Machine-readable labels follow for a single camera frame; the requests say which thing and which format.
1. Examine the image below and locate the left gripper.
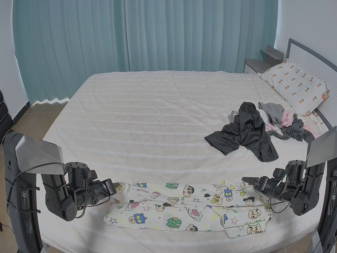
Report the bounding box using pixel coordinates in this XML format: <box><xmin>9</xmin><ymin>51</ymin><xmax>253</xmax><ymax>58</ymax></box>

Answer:
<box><xmin>88</xmin><ymin>179</ymin><xmax>116</xmax><ymax>204</ymax></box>

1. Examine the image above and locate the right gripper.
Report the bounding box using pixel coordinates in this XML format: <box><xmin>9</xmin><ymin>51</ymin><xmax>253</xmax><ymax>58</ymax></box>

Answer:
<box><xmin>253</xmin><ymin>176</ymin><xmax>287</xmax><ymax>202</ymax></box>

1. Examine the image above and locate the white printed pyjama top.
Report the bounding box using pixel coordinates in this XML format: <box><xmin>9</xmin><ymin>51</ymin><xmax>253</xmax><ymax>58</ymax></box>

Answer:
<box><xmin>103</xmin><ymin>179</ymin><xmax>273</xmax><ymax>239</ymax></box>

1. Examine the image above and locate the black garment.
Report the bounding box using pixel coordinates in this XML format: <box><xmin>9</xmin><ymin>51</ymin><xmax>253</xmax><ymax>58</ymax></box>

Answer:
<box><xmin>205</xmin><ymin>102</ymin><xmax>279</xmax><ymax>163</ymax></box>

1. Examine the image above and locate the dark grey garment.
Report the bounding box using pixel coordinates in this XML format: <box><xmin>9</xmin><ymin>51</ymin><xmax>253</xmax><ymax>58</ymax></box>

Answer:
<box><xmin>269</xmin><ymin>119</ymin><xmax>314</xmax><ymax>142</ymax></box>

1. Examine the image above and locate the pink garment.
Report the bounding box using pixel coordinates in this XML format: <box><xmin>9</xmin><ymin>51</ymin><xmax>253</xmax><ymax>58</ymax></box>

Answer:
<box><xmin>265</xmin><ymin>111</ymin><xmax>295</xmax><ymax>131</ymax></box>

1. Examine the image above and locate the bed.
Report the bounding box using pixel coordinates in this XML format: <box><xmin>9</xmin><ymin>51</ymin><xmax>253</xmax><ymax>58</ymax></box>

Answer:
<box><xmin>39</xmin><ymin>38</ymin><xmax>337</xmax><ymax>247</ymax></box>

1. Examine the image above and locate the white printed pillow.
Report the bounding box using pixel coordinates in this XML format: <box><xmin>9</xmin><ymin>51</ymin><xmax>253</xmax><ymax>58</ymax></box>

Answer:
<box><xmin>261</xmin><ymin>60</ymin><xmax>331</xmax><ymax>116</ymax></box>

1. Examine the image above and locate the black chest of drawers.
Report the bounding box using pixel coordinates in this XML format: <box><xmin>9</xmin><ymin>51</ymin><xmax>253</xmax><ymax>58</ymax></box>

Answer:
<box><xmin>0</xmin><ymin>90</ymin><xmax>14</xmax><ymax>131</ymax></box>

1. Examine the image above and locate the grey bedside table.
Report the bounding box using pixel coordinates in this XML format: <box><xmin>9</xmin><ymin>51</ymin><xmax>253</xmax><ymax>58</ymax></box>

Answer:
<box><xmin>244</xmin><ymin>45</ymin><xmax>284</xmax><ymax>74</ymax></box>

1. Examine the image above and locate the blue-green curtain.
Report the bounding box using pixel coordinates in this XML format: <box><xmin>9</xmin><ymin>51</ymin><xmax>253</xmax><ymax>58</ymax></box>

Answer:
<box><xmin>12</xmin><ymin>0</ymin><xmax>279</xmax><ymax>105</ymax></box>

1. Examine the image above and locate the black cable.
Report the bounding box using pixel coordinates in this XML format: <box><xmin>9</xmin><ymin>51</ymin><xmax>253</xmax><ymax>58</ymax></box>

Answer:
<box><xmin>75</xmin><ymin>194</ymin><xmax>111</xmax><ymax>219</ymax></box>
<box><xmin>268</xmin><ymin>197</ymin><xmax>293</xmax><ymax>213</ymax></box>
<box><xmin>11</xmin><ymin>162</ymin><xmax>69</xmax><ymax>194</ymax></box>

